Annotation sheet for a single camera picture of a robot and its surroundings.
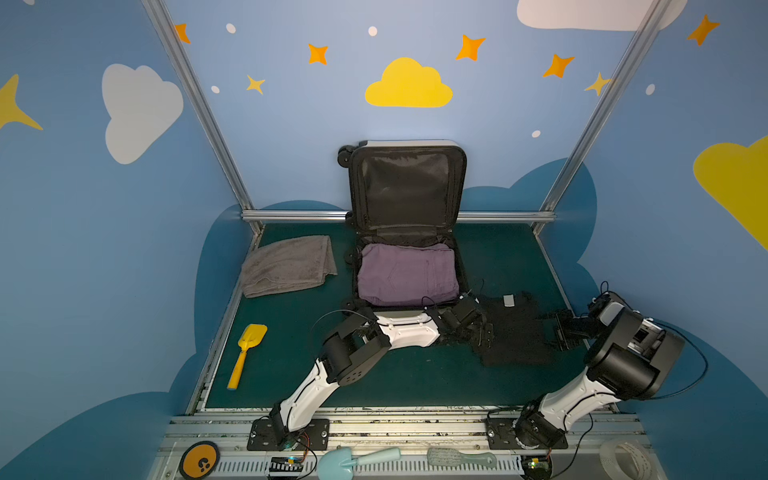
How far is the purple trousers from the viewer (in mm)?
973

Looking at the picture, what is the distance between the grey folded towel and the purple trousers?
0.49 feet

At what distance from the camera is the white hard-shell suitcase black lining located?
940 mm
